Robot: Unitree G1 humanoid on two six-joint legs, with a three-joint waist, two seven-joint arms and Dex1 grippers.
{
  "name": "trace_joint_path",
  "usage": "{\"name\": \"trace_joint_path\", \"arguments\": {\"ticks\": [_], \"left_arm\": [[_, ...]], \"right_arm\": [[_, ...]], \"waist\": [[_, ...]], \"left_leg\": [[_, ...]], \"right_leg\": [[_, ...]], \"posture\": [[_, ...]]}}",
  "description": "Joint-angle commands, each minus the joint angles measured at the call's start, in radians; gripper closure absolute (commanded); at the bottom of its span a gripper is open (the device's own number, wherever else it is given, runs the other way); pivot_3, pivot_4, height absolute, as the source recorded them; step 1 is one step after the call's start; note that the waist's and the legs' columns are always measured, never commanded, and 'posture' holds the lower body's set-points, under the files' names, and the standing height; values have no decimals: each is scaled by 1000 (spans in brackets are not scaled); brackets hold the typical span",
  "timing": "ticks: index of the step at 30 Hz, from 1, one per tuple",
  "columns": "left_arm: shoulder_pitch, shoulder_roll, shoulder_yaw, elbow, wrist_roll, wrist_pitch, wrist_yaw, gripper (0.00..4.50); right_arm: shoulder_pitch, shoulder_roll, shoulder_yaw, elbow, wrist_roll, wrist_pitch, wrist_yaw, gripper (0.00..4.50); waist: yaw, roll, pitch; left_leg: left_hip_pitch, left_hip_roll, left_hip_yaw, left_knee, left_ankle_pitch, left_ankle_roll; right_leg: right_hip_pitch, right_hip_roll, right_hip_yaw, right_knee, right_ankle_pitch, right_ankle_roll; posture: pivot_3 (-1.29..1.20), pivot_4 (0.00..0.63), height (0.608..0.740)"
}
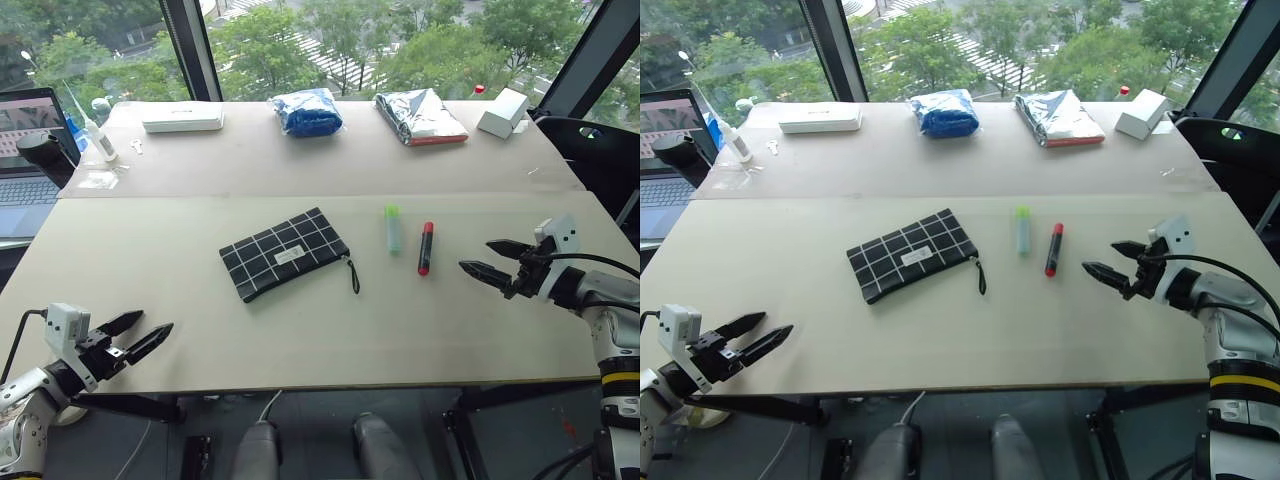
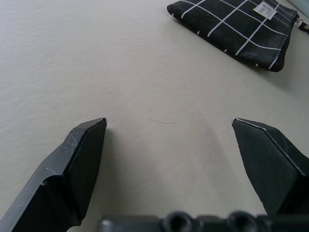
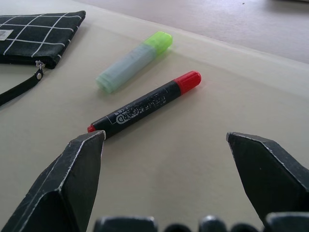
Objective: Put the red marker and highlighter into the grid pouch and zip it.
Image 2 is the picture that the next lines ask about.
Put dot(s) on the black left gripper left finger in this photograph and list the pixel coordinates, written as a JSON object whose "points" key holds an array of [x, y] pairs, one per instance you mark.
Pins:
{"points": [[72, 174]]}

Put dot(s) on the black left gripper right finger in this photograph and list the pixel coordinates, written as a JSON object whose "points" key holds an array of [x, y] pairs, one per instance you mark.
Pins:
{"points": [[270, 164]]}

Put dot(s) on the black grid-patterned fabric pouch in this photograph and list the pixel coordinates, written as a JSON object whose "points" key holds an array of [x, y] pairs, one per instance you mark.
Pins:
{"points": [[243, 29]]}

